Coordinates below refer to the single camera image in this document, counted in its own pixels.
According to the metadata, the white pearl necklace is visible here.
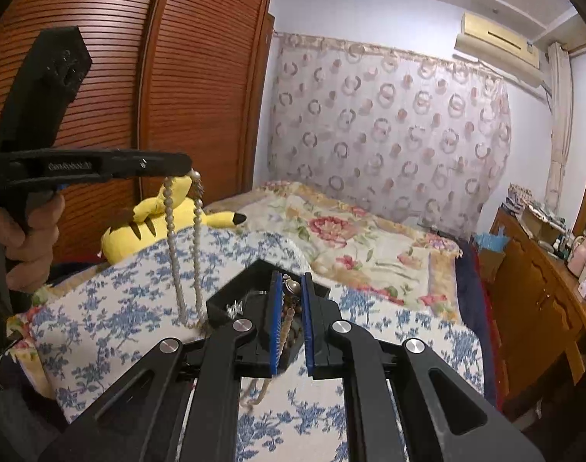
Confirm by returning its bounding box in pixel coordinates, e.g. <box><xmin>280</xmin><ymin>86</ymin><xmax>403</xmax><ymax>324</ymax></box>
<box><xmin>161</xmin><ymin>168</ymin><xmax>207</xmax><ymax>331</ymax></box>

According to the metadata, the dark wooden bead bracelet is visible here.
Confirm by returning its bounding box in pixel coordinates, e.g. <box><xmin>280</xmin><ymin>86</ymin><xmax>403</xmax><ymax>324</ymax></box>
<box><xmin>277</xmin><ymin>292</ymin><xmax>304</xmax><ymax>372</ymax></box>

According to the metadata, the black square jewelry box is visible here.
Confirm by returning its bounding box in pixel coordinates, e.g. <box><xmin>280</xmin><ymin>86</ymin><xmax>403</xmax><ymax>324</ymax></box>
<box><xmin>206</xmin><ymin>260</ymin><xmax>303</xmax><ymax>373</ymax></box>

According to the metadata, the person's left hand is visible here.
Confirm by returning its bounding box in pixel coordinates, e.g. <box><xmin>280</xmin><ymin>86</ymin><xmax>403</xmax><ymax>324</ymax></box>
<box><xmin>0</xmin><ymin>193</ymin><xmax>65</xmax><ymax>294</ymax></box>

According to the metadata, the yellow Pikachu plush toy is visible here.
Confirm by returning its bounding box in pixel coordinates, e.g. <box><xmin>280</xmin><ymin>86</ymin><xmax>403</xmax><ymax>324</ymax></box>
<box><xmin>101</xmin><ymin>172</ymin><xmax>247</xmax><ymax>265</ymax></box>

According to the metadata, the brown louvered wardrobe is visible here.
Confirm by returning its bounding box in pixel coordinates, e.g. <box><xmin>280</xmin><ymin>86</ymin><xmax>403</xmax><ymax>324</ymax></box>
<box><xmin>0</xmin><ymin>0</ymin><xmax>276</xmax><ymax>270</ymax></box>

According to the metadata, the wooden sideboard cabinet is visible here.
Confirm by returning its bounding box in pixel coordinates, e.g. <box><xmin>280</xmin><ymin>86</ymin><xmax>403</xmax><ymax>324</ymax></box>
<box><xmin>488</xmin><ymin>208</ymin><xmax>586</xmax><ymax>420</ymax></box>

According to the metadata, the blue gift bag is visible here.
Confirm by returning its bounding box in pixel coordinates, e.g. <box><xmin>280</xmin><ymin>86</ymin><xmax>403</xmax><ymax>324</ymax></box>
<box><xmin>474</xmin><ymin>231</ymin><xmax>510</xmax><ymax>253</ymax></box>

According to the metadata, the cardboard box on cabinet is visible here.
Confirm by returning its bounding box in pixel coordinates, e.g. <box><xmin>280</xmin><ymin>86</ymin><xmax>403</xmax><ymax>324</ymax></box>
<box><xmin>520</xmin><ymin>206</ymin><xmax>564</xmax><ymax>245</ymax></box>

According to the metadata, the pink thermos jug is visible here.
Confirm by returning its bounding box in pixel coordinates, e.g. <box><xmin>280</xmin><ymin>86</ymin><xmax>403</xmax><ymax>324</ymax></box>
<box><xmin>567</xmin><ymin>236</ymin><xmax>586</xmax><ymax>278</ymax></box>

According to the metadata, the pink circle patterned curtain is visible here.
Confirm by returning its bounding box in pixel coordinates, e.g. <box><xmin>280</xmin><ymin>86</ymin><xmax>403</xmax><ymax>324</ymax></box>
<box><xmin>268</xmin><ymin>33</ymin><xmax>511</xmax><ymax>238</ymax></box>

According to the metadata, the cream side curtain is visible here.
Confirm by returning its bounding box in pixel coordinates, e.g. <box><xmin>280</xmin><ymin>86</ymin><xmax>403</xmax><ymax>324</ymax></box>
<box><xmin>544</xmin><ymin>42</ymin><xmax>574</xmax><ymax>212</ymax></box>

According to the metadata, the beige wall air conditioner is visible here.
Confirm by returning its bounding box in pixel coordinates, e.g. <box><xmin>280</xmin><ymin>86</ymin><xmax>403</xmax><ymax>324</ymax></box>
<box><xmin>454</xmin><ymin>13</ymin><xmax>543</xmax><ymax>88</ymax></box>

